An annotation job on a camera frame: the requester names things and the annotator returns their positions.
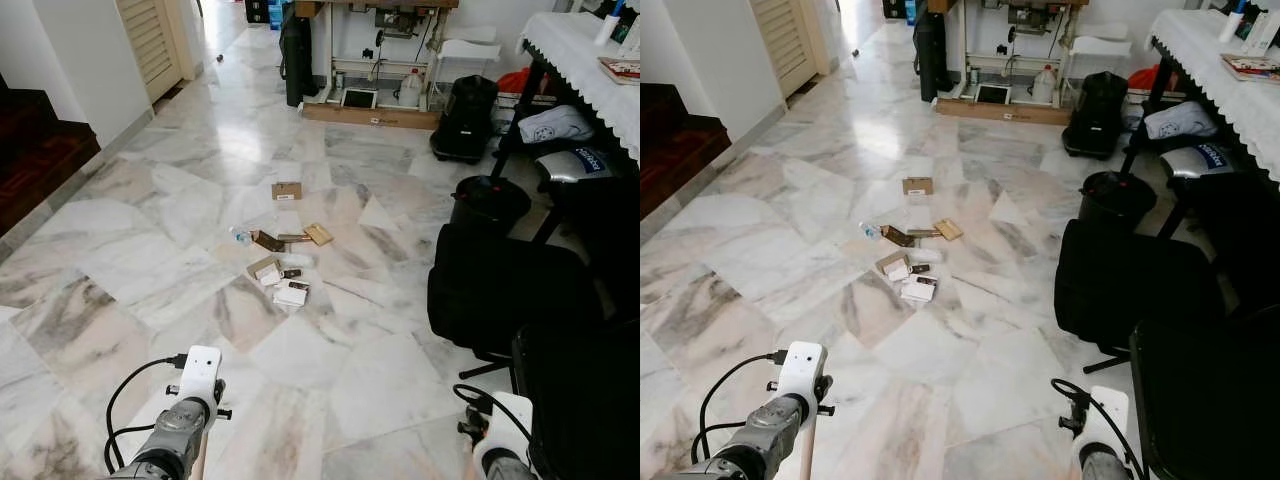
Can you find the white printed card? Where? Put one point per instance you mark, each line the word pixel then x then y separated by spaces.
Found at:
pixel 918 291
pixel 290 296

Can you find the dark wooden stairs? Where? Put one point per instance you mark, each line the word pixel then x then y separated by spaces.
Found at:
pixel 680 150
pixel 40 160

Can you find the silver bag with blue print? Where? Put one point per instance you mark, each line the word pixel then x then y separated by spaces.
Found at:
pixel 1195 163
pixel 570 168

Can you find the grey folded cloth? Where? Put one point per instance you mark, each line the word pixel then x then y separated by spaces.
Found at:
pixel 1180 120
pixel 555 125

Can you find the black round bucket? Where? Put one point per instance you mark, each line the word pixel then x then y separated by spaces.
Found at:
pixel 1115 200
pixel 488 205

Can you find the black table leg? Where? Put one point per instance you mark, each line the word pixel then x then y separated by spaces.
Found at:
pixel 520 120
pixel 1148 115

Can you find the red and white book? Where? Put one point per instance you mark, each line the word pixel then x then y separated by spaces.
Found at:
pixel 1250 67
pixel 622 70

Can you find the orange plastic bag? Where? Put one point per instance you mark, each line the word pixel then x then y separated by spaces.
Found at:
pixel 1145 78
pixel 515 82

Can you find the white lace tablecloth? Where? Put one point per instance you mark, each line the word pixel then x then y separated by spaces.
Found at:
pixel 570 45
pixel 1200 50

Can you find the white bottle with blue cap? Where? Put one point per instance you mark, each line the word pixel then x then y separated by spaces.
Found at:
pixel 1230 27
pixel 608 30

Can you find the clear plastic bottle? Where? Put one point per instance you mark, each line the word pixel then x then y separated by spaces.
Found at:
pixel 241 236
pixel 871 231

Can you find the beige louvred door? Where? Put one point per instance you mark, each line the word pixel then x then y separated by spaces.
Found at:
pixel 150 40
pixel 785 35

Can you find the small open cardboard box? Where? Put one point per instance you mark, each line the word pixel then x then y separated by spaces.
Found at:
pixel 264 268
pixel 892 264

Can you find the dark brown cardboard scrap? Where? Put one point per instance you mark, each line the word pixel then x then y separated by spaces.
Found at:
pixel 268 241
pixel 898 236

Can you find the white plastic jug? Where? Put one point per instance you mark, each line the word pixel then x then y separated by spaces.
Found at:
pixel 1044 88
pixel 411 92

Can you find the small copper tube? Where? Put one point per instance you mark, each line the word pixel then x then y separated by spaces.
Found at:
pixel 293 238
pixel 922 233

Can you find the flat cardboard piece with label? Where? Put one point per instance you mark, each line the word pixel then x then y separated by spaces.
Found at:
pixel 286 190
pixel 917 186

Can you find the long brown cardboard box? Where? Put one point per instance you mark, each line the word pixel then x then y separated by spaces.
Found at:
pixel 370 117
pixel 1000 111

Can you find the flat gold box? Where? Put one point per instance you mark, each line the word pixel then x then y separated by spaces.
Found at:
pixel 319 234
pixel 948 230

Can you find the white framed tablet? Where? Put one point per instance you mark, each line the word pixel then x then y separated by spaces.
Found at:
pixel 359 98
pixel 992 94

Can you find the black upright bag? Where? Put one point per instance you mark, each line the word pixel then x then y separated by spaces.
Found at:
pixel 930 55
pixel 297 60

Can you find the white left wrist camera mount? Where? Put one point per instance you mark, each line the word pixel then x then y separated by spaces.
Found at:
pixel 200 370
pixel 802 370

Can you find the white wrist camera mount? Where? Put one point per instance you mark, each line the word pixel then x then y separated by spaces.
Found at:
pixel 512 425
pixel 1105 420
pixel 802 370
pixel 200 370

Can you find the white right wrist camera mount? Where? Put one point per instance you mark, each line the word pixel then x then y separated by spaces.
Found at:
pixel 1105 420
pixel 512 425

